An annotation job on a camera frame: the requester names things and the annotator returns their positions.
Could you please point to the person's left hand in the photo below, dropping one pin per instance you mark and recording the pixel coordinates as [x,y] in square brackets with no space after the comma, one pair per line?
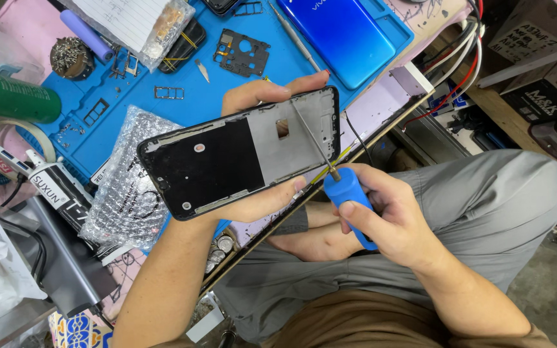
[264,91]

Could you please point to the person's right hand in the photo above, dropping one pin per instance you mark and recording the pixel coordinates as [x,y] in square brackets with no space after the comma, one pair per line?
[404,227]

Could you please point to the black phone frame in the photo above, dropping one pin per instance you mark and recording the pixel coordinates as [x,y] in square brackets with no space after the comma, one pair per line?
[211,169]

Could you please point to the blue silicone repair mat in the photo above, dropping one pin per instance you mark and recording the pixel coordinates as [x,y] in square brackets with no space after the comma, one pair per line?
[240,92]

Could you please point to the black phone inner cover plate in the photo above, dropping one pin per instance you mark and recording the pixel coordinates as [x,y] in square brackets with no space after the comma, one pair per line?
[232,60]

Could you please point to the slim silver metal tool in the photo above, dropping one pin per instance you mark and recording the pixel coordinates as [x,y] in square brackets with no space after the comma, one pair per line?
[295,38]

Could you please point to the small metal blade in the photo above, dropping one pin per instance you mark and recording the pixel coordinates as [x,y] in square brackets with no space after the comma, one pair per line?
[202,70]

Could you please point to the person's gray trousers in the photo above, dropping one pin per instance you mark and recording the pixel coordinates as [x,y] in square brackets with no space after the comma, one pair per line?
[476,208]

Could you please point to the metal SIM tray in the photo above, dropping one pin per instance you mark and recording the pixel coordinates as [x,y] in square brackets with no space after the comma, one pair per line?
[155,93]
[235,9]
[86,118]

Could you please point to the black phone with yellow bands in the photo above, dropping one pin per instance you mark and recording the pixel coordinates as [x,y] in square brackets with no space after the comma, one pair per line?
[184,46]

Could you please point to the glossy blue phone back cover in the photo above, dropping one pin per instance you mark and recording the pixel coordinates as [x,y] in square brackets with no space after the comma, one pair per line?
[341,38]

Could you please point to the person's bare foot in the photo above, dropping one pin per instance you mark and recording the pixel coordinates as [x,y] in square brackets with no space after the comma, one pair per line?
[307,241]

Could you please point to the person's brown shirt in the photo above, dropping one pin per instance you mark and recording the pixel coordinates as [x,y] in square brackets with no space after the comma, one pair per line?
[356,324]

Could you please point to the heap of small metal trays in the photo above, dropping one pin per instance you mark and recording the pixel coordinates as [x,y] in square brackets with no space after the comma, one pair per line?
[124,65]

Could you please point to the wooden shelf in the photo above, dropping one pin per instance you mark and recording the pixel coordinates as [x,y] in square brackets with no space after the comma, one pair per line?
[505,121]

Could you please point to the small white box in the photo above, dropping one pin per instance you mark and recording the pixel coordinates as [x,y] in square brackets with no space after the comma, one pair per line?
[411,80]

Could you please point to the clear bag with lined paper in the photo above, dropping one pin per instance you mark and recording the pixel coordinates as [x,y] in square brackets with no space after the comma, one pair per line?
[124,24]

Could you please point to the pile of silver coins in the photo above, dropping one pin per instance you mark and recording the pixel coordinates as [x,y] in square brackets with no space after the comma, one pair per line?
[220,249]

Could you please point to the bubble wrap bag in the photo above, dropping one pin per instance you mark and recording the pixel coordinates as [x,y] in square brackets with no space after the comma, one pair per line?
[124,193]

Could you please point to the lavender cylinder tube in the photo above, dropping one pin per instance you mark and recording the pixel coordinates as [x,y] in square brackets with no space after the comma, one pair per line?
[87,35]

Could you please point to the black printed cardboard box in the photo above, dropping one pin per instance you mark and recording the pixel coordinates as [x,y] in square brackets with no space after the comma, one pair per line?
[544,99]

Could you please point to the round holder full of screws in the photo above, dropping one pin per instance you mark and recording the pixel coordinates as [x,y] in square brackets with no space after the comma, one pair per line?
[70,58]

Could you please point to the scattered small screws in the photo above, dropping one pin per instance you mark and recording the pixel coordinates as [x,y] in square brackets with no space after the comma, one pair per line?
[70,133]

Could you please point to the white card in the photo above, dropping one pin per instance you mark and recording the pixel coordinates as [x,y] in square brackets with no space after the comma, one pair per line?
[206,324]

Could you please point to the brown cardboard box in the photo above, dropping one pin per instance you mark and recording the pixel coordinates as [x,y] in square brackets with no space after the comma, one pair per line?
[525,41]

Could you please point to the beige tape roll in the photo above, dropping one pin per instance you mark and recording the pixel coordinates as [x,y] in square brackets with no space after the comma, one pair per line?
[41,138]

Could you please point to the black glue tube white label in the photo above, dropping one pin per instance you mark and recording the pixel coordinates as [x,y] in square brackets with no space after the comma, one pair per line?
[61,193]

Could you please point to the green bottle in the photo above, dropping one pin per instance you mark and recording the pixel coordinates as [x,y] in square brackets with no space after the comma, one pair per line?
[12,96]

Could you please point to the gray metal device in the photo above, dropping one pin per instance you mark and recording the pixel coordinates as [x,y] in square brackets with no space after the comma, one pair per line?
[70,270]

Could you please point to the colourful patterned cloth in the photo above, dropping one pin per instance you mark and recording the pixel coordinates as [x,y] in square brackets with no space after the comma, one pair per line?
[78,333]

